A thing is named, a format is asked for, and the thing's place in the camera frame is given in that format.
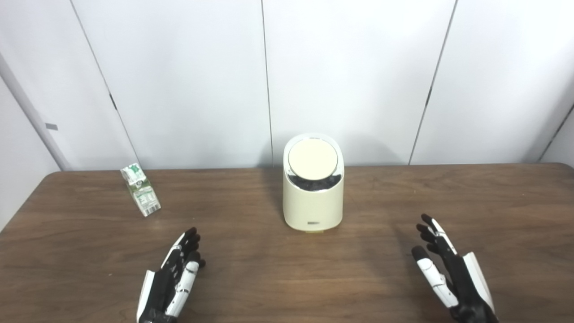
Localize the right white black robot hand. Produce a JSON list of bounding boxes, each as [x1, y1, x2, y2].
[[412, 214, 499, 323]]

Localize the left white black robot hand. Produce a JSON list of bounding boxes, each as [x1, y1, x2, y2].
[[137, 227, 206, 323]]

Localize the green white milk carton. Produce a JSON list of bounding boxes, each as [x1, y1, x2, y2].
[[120, 163, 161, 217]]

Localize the cream-colored lidded bin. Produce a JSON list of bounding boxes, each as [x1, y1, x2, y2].
[[283, 133, 345, 233]]

